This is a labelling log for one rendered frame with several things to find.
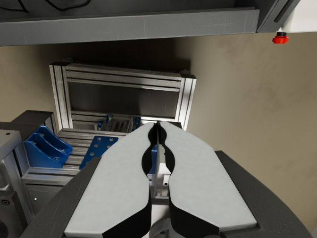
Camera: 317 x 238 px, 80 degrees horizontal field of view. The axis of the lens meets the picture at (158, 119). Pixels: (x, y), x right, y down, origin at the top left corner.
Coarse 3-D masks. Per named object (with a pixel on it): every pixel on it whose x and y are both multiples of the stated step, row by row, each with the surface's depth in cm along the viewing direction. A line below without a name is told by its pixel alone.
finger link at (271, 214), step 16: (224, 160) 9; (240, 176) 8; (240, 192) 7; (256, 192) 7; (272, 192) 7; (256, 208) 7; (272, 208) 7; (288, 208) 7; (256, 224) 6; (272, 224) 6; (288, 224) 6
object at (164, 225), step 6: (162, 222) 46; (168, 222) 45; (156, 228) 46; (162, 228) 44; (168, 228) 44; (150, 234) 47; (156, 234) 45; (162, 234) 45; (168, 234) 43; (174, 234) 43
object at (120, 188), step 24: (120, 144) 10; (144, 144) 10; (96, 168) 9; (120, 168) 9; (144, 168) 10; (96, 192) 8; (120, 192) 7; (144, 192) 7; (72, 216) 7; (96, 216) 7; (120, 216) 7; (144, 216) 7
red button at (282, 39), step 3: (279, 33) 49; (282, 33) 48; (285, 33) 48; (276, 36) 49; (279, 36) 49; (282, 36) 48; (285, 36) 48; (273, 39) 50; (276, 39) 49; (279, 39) 49; (282, 39) 48; (285, 39) 48; (276, 42) 50; (279, 42) 49; (282, 42) 49; (285, 42) 49
